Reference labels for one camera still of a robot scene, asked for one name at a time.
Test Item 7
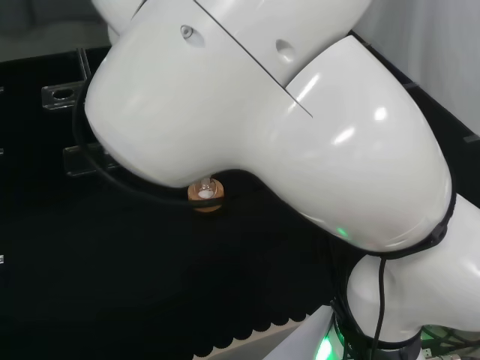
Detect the clear round-bottom flask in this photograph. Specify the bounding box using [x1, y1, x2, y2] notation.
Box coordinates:
[197, 178, 218, 200]

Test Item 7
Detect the pale board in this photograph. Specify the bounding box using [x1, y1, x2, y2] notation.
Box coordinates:
[190, 301, 335, 360]

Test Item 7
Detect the black cable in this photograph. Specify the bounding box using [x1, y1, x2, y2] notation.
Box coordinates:
[72, 79, 200, 209]

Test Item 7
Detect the clear funnel stand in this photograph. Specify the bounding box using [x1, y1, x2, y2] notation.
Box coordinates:
[40, 47, 118, 178]

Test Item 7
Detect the black bench cloth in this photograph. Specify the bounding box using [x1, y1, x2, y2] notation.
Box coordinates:
[0, 35, 480, 358]

